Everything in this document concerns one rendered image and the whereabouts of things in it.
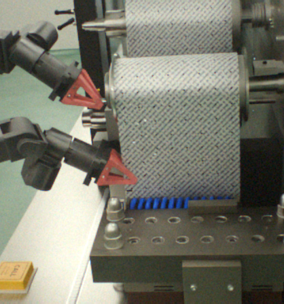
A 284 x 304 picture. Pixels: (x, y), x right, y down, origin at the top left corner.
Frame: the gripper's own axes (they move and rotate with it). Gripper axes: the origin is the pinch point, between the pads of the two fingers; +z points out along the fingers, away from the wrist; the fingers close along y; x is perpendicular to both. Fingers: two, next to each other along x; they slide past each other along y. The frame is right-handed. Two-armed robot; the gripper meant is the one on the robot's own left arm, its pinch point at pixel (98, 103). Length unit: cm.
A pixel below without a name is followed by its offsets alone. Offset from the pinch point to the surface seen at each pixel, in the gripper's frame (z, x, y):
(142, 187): 16.8, -7.7, 6.0
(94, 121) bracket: 1.6, -4.8, -2.4
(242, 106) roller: 22.2, 17.9, 5.1
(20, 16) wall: -100, -179, -554
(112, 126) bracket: 5.2, -3.2, -1.4
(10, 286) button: 5.3, -36.1, 18.7
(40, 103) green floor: -18, -175, -365
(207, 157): 23.2, 5.8, 6.2
